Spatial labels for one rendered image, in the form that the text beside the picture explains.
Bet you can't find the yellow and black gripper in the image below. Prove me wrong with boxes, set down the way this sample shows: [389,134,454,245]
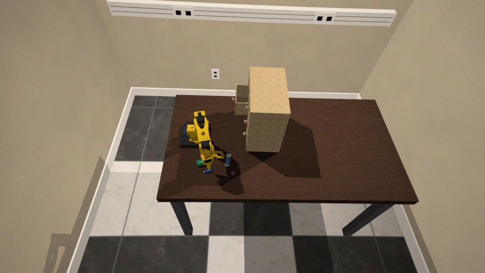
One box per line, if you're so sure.
[200,150,224,170]

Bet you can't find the wooden chest of drawers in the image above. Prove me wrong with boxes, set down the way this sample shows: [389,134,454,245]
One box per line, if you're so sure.
[246,66,291,152]

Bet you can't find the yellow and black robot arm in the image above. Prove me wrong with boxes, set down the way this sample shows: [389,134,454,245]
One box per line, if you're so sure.
[188,111,214,156]

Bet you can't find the blue and white eraser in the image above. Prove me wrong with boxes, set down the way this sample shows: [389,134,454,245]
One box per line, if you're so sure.
[225,154,231,166]

